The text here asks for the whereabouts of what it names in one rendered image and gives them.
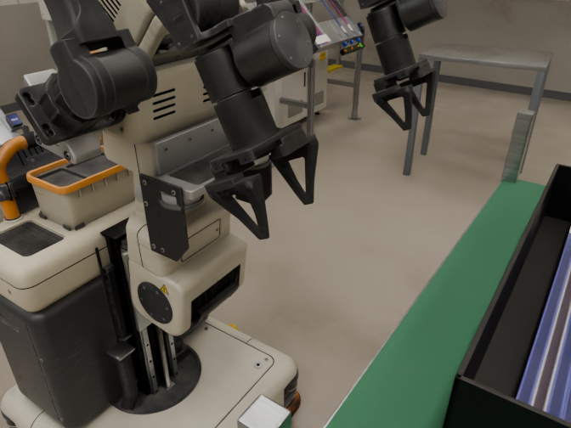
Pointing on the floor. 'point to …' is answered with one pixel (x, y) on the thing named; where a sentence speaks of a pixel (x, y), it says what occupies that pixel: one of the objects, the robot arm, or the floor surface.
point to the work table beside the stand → (511, 59)
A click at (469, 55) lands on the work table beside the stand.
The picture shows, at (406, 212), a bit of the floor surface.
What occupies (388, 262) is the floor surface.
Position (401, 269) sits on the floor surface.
